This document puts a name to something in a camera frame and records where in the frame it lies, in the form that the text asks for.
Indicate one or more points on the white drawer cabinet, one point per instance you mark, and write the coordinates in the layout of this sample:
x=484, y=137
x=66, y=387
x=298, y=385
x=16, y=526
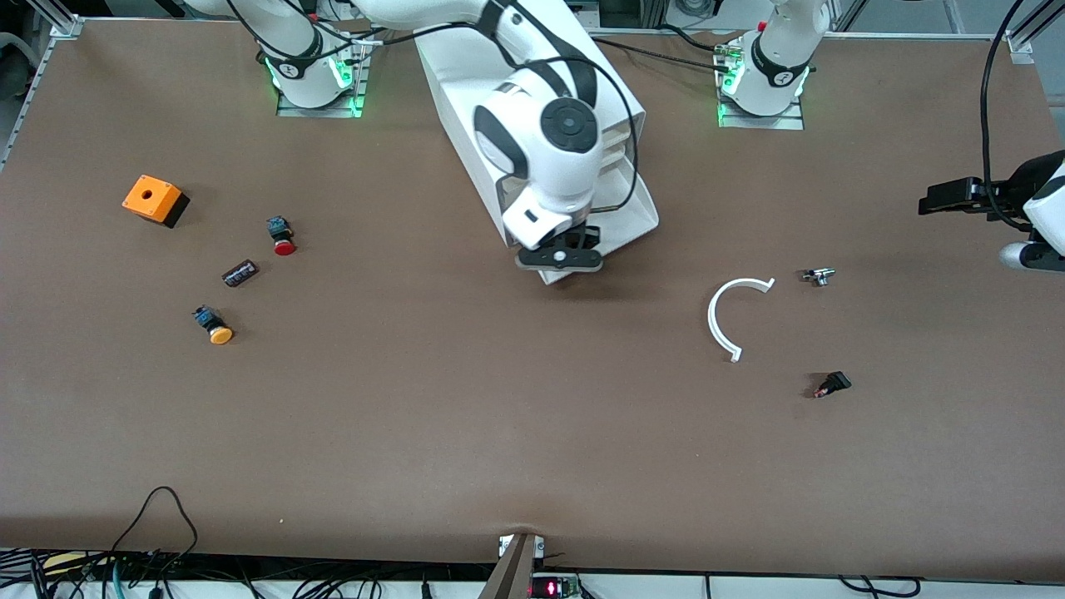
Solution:
x=453, y=125

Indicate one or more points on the device with red display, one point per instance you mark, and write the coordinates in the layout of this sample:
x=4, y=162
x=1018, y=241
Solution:
x=551, y=588

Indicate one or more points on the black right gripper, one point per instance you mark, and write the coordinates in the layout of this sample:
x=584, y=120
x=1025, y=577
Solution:
x=572, y=240

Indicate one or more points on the red push button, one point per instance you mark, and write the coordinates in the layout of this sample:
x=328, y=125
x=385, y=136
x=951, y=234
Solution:
x=284, y=246

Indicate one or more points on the aluminium frame profile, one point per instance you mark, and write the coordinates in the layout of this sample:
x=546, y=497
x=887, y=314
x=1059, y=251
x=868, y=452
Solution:
x=1027, y=33
x=42, y=66

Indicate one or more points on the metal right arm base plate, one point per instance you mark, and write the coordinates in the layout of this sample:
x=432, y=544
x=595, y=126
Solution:
x=349, y=104

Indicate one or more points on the black square push switch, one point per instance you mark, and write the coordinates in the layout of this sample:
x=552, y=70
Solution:
x=836, y=382

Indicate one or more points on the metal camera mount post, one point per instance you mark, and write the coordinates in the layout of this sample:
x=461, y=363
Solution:
x=512, y=574

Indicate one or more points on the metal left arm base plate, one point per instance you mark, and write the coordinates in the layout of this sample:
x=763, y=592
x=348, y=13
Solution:
x=749, y=123

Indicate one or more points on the chrome metal fitting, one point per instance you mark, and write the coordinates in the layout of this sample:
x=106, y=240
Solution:
x=819, y=274

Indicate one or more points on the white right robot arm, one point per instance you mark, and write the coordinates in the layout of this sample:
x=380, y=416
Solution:
x=566, y=125

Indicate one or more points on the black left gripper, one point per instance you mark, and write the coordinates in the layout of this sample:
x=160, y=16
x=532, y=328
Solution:
x=1020, y=188

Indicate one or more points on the white semicircular plastic clamp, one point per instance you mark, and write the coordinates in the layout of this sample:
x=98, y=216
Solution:
x=712, y=320

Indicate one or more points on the orange box with black base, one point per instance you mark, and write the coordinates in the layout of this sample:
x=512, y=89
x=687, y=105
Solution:
x=150, y=198

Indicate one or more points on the yellow push button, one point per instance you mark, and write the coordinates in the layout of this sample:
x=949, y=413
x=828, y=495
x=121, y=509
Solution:
x=220, y=334

